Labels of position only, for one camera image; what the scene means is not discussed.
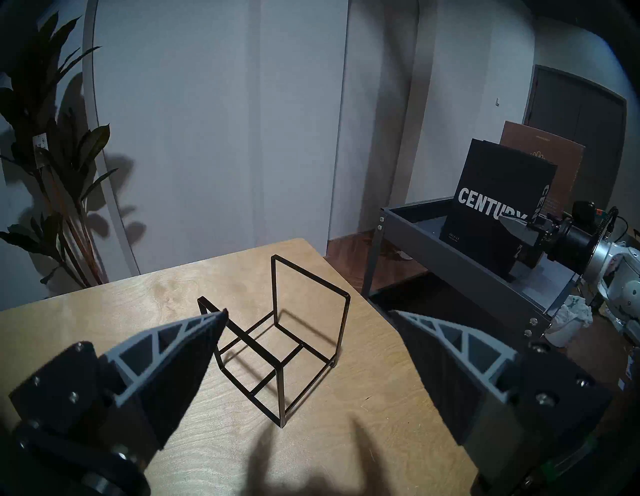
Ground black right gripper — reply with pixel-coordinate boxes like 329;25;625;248
497;201;617;274

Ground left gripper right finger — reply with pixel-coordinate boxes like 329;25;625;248
389;310;613;478

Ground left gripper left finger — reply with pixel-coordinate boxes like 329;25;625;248
9;308;229;471

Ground black CENTURY book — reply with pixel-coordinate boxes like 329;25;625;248
439;139;558;283

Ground brown HOMES book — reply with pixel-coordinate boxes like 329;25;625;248
501;120;586;267

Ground black three-tier utility cart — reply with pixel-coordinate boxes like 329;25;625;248
361;196;586;342

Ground light wooden table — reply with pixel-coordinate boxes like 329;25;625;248
0;238;478;496

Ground white bagged trash bin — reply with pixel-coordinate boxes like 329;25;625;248
544;295;594;349

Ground dark door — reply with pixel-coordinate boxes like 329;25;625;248
522;65;628;227

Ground tall green potted plant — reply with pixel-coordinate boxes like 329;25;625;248
0;12;119;301

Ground black wire book rack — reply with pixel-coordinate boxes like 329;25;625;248
197;255;351;429

